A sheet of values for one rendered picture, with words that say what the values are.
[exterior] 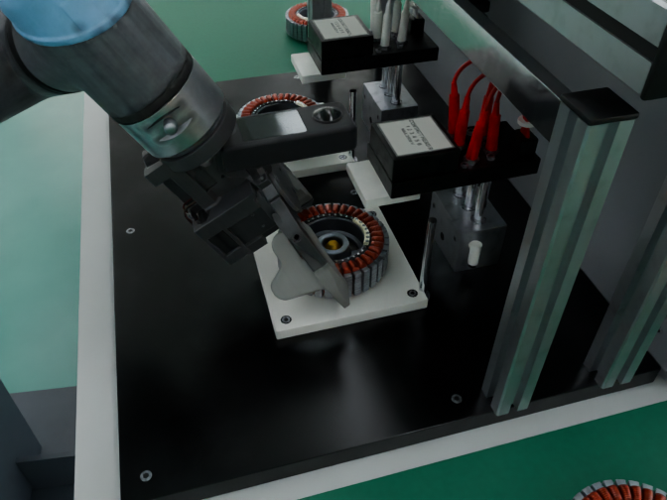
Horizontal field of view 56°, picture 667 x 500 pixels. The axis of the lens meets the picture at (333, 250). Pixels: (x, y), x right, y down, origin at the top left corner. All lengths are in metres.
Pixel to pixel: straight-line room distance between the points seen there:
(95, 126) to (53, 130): 1.56
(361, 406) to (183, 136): 0.26
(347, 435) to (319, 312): 0.13
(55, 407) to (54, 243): 0.60
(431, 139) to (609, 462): 0.31
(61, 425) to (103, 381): 0.92
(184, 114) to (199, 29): 0.76
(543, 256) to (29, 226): 1.82
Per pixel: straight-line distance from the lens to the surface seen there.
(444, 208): 0.65
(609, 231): 0.65
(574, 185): 0.39
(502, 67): 0.46
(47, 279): 1.89
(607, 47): 0.38
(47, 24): 0.45
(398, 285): 0.62
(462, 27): 0.51
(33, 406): 1.60
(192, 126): 0.48
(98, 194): 0.84
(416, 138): 0.57
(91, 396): 0.62
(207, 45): 1.17
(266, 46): 1.15
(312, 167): 0.77
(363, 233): 0.62
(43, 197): 2.20
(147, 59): 0.46
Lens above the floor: 1.23
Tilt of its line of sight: 43 degrees down
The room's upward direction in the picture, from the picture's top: straight up
